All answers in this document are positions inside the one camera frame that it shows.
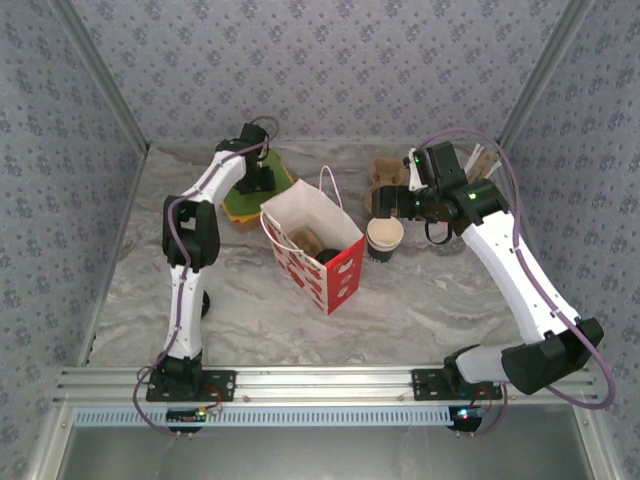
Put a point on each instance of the black plastic cup lid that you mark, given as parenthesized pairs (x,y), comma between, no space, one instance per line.
(205,305)
(327,256)

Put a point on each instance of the red white paper bag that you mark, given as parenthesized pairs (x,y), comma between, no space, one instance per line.
(300,270)

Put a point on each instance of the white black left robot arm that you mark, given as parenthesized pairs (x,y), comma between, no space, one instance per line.
(192,300)

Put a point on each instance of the white wrapped straw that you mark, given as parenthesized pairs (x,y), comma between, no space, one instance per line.
(494,170)
(475,156)

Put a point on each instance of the right controller board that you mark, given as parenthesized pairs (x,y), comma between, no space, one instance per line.
(467,414)

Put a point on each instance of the controller board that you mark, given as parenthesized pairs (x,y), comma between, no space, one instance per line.
(467,414)
(185,415)

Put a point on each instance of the left controller board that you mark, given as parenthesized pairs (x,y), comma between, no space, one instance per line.
(185,415)

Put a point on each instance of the grey metal panel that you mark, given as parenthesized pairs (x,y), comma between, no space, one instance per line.
(320,455)

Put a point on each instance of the aluminium frame post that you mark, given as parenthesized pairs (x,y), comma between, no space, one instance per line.
(545,75)
(100,75)

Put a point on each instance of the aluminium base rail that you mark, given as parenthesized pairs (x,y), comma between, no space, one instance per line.
(320,385)

